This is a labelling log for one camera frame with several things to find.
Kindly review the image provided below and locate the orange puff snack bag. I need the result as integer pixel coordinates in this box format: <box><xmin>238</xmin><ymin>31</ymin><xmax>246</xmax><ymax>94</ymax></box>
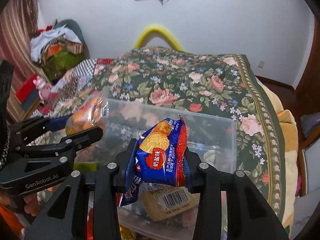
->
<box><xmin>65</xmin><ymin>91</ymin><xmax>109</xmax><ymax>135</ymax></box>

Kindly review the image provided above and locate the beige biscuit pack with barcode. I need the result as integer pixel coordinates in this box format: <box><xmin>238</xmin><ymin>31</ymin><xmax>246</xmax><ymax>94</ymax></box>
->
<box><xmin>140</xmin><ymin>186</ymin><xmax>200</xmax><ymax>222</ymax></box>

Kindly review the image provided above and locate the blue cracker snack packet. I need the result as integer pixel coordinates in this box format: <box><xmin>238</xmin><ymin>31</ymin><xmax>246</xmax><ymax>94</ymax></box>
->
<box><xmin>117</xmin><ymin>118</ymin><xmax>187</xmax><ymax>206</ymax></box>

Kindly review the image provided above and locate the left human hand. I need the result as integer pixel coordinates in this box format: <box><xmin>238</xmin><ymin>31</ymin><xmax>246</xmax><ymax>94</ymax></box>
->
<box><xmin>23</xmin><ymin>193</ymin><xmax>44</xmax><ymax>217</ymax></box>

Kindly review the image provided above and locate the green snack packet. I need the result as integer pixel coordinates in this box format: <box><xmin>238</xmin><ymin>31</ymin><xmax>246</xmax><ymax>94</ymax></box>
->
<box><xmin>73</xmin><ymin>161</ymin><xmax>97</xmax><ymax>173</ymax></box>

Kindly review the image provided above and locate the red box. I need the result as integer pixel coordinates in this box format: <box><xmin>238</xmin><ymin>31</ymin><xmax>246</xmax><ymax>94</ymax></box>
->
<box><xmin>15</xmin><ymin>73</ymin><xmax>38</xmax><ymax>104</ymax></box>

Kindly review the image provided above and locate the pink plush toy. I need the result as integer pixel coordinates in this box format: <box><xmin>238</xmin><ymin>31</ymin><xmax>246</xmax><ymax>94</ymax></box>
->
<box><xmin>33</xmin><ymin>76</ymin><xmax>52</xmax><ymax>101</ymax></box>

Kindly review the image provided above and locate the patchwork quilt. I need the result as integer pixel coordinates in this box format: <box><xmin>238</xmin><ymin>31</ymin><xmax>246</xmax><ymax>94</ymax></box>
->
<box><xmin>31</xmin><ymin>59</ymin><xmax>113</xmax><ymax>118</ymax></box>

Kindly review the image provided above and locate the clear plastic storage bin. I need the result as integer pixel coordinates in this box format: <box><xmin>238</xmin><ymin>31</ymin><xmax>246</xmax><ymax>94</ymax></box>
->
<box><xmin>101</xmin><ymin>99</ymin><xmax>236</xmax><ymax>239</ymax></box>

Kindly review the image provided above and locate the pile of clothes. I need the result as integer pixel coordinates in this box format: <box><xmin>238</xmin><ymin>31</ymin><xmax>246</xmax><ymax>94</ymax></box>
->
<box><xmin>30</xmin><ymin>19</ymin><xmax>89</xmax><ymax>84</ymax></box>

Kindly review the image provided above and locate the yellow fleece blanket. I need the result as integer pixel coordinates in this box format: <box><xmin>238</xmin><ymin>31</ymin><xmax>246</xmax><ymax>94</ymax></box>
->
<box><xmin>257</xmin><ymin>80</ymin><xmax>298</xmax><ymax>230</ymax></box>

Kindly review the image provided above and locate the striped curtain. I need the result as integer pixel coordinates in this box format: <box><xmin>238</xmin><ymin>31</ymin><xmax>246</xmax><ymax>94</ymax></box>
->
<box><xmin>1</xmin><ymin>0</ymin><xmax>44</xmax><ymax>122</ymax></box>

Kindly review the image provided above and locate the floral green bedspread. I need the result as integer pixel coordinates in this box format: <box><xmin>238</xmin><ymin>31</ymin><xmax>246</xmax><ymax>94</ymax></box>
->
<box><xmin>27</xmin><ymin>47</ymin><xmax>286</xmax><ymax>228</ymax></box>

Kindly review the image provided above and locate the yellow curved headboard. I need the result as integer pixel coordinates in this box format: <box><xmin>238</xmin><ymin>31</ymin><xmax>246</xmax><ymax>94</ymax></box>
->
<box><xmin>133</xmin><ymin>24</ymin><xmax>184</xmax><ymax>51</ymax></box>

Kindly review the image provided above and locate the wall power socket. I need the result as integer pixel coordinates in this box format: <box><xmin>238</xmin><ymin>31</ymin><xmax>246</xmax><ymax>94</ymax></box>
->
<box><xmin>258</xmin><ymin>61</ymin><xmax>264</xmax><ymax>68</ymax></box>

